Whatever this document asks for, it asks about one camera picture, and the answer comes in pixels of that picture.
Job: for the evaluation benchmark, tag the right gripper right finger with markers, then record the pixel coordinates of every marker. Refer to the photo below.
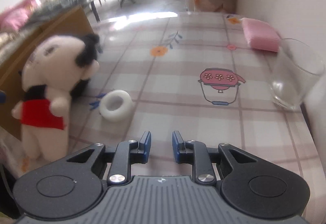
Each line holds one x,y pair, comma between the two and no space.
196,154

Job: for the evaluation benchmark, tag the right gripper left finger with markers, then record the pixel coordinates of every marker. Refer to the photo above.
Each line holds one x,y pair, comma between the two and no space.
124,156

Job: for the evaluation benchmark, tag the black-haired plush doll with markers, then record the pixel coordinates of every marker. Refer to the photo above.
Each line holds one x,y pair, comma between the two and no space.
58,65

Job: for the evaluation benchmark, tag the white tape roll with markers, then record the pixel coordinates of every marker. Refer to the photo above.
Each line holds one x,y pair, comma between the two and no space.
116,106

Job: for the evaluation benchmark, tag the checked plastic tablecloth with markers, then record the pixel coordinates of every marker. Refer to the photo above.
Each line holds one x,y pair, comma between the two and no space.
192,73

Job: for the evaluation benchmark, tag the clear drinking glass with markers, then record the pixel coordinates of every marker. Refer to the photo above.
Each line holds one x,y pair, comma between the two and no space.
296,71

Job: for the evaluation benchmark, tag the pink sponge cloth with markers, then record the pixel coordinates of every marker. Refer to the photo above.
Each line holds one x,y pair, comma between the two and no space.
260,35

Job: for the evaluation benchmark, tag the cardboard box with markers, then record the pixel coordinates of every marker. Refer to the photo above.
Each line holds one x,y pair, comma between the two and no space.
73,23

